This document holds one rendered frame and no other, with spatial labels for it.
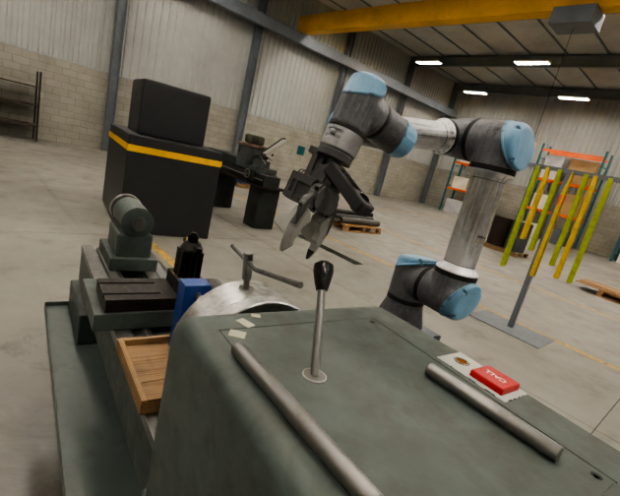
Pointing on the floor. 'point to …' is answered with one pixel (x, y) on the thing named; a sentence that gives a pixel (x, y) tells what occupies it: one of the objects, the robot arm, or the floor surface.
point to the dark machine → (164, 158)
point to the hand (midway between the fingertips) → (299, 251)
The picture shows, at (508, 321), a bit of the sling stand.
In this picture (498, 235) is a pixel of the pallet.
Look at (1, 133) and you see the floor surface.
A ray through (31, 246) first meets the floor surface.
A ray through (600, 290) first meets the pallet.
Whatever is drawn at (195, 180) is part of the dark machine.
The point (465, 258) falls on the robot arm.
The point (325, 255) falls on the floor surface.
